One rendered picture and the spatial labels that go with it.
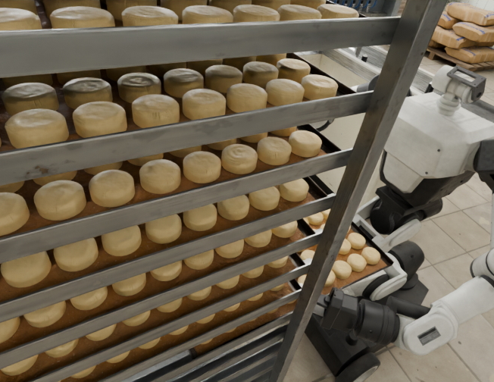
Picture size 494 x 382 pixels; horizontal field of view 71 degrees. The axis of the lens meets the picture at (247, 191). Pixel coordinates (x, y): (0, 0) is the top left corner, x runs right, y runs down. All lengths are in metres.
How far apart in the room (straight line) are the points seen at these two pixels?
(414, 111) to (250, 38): 0.85
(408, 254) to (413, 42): 1.40
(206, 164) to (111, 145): 0.15
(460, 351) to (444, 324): 1.15
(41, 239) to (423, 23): 0.46
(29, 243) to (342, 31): 0.38
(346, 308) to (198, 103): 0.61
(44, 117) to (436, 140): 0.94
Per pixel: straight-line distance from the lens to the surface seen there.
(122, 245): 0.48
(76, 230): 0.40
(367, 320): 0.88
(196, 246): 0.48
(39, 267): 0.49
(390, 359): 1.86
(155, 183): 0.43
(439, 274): 2.31
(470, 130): 1.11
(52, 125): 0.37
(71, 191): 0.43
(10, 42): 0.30
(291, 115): 0.42
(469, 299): 0.96
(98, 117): 0.38
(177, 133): 0.36
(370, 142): 0.51
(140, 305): 0.54
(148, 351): 0.72
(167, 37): 0.32
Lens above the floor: 1.51
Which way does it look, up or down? 40 degrees down
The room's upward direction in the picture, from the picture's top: 8 degrees clockwise
